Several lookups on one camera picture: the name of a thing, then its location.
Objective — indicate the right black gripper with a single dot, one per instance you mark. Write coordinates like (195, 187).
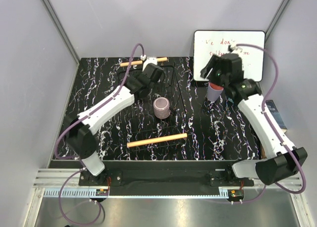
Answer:
(214, 64)

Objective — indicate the pink plastic cup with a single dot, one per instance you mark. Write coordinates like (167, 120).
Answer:
(215, 87)

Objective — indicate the lavender plastic cup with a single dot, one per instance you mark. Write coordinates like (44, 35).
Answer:
(213, 95)

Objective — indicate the black wire dish rack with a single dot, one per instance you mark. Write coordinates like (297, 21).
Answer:
(138, 121)

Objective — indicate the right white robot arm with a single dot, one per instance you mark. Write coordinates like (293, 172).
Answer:
(282, 158)

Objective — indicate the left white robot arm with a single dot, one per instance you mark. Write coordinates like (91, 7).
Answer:
(81, 130)

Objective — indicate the white whiteboard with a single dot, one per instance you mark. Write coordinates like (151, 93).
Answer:
(210, 42)

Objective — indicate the mauve ribbed mug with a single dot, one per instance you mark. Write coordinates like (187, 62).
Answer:
(162, 108)

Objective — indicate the blue paperback book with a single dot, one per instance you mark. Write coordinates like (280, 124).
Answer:
(276, 115)

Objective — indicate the rear wooden rack handle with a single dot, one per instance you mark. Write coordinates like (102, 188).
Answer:
(139, 62)

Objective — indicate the wooden rack handle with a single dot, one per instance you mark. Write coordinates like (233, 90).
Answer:
(139, 62)
(156, 140)

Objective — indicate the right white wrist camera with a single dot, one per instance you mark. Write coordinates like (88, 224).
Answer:
(235, 49)

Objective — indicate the front wooden rack handle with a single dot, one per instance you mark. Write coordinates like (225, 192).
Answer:
(156, 140)

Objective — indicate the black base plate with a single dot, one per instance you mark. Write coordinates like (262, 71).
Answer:
(165, 178)

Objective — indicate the grey slotted cable duct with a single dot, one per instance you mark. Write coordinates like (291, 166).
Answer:
(76, 192)

